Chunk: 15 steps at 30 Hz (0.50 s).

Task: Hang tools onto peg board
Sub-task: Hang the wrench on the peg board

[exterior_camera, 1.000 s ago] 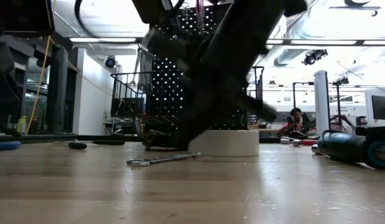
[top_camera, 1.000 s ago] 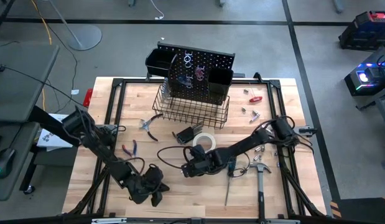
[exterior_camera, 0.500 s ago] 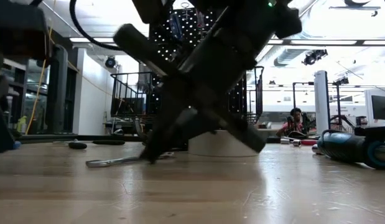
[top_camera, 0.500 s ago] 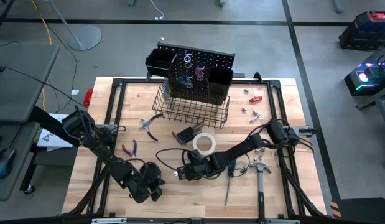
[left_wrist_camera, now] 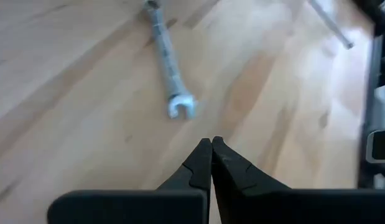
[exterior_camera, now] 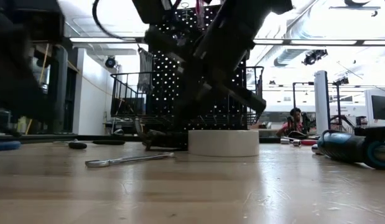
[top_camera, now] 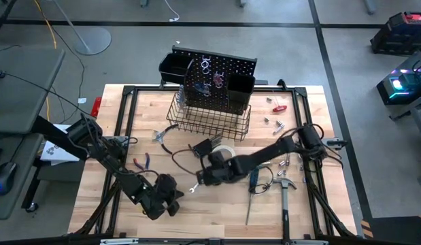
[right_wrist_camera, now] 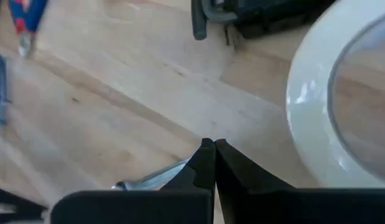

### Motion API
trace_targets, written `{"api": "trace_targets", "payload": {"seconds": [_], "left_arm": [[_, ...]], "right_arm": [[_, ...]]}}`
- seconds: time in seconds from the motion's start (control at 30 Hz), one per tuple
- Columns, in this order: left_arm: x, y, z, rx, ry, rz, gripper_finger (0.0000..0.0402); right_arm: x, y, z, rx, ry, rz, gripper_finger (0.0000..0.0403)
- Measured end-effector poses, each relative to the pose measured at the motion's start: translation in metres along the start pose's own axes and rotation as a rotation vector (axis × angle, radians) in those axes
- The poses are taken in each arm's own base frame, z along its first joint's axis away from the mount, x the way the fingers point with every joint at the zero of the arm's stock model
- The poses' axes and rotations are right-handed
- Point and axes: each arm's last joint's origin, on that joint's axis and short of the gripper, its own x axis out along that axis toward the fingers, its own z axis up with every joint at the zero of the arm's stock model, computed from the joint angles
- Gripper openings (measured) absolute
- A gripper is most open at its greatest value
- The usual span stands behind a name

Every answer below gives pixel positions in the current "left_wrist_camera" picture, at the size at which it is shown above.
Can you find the black blue grip screwdriver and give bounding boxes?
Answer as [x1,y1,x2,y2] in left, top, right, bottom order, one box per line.
[307,0,355,50]

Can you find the silver combination wrench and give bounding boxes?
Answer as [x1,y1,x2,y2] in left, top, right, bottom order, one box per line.
[141,0,200,121]

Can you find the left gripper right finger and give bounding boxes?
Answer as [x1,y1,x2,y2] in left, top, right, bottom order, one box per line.
[211,136,385,224]

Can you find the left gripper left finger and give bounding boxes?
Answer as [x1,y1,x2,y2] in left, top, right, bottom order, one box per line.
[47,138,213,224]

